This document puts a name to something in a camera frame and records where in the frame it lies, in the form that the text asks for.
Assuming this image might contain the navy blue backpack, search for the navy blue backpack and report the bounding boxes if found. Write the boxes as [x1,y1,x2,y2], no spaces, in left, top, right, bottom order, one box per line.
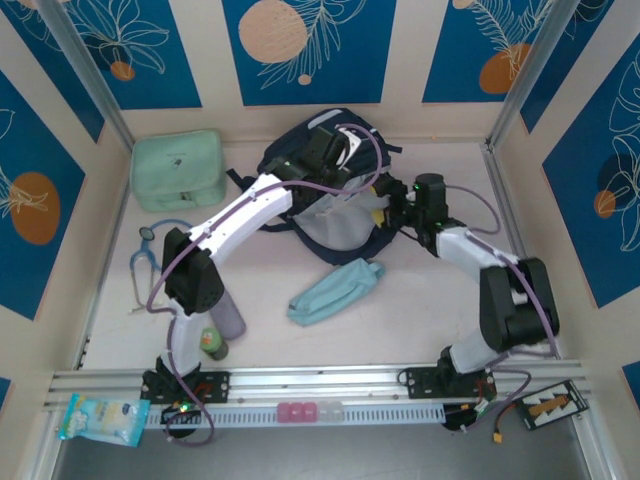
[225,107,404,267]

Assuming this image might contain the light blue pencil case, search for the light blue pencil case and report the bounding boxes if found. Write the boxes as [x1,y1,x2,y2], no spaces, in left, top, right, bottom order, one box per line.
[287,258,387,327]

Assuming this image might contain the grey purple glasses case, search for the grey purple glasses case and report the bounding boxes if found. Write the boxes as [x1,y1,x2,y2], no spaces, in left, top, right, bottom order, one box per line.
[209,292,247,341]

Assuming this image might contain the mint green zip pouch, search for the mint green zip pouch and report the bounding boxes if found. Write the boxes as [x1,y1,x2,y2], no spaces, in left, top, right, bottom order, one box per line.
[130,128,225,214]

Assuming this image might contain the blue stethoscope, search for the blue stethoscope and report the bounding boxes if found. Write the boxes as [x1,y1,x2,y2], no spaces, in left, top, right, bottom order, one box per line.
[128,219,194,316]

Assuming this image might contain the clear plastic box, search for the clear plastic box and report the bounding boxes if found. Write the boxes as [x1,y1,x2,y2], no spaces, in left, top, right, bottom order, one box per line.
[316,401,345,424]

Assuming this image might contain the green lidded bottle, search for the green lidded bottle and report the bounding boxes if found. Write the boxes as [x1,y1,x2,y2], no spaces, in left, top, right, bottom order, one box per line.
[198,325,230,362]

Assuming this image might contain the blue white snack packet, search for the blue white snack packet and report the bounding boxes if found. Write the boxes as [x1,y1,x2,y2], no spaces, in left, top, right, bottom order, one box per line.
[58,393,151,447]

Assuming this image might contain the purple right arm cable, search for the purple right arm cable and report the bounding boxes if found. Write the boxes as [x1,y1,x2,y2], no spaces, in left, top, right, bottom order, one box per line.
[447,183,561,434]

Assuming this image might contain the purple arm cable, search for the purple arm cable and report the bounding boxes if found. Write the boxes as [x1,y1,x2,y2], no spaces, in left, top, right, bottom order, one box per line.
[144,122,386,447]
[447,183,561,434]

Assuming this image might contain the aluminium frame post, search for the aluminium frame post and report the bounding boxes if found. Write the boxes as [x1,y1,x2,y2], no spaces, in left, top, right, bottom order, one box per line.
[485,0,576,149]
[35,0,135,149]

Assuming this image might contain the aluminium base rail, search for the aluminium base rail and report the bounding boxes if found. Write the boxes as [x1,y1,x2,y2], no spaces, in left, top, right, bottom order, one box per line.
[47,362,589,414]

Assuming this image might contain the white slotted cable duct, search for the white slotted cable duct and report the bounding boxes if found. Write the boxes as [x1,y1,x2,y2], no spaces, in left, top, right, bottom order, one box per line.
[144,403,446,430]

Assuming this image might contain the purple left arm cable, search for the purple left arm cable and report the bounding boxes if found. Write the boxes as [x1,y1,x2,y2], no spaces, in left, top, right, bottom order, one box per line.
[144,122,386,447]

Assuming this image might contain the wires with yellow connector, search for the wires with yellow connector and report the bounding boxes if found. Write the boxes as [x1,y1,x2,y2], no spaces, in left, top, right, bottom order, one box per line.
[444,399,519,446]

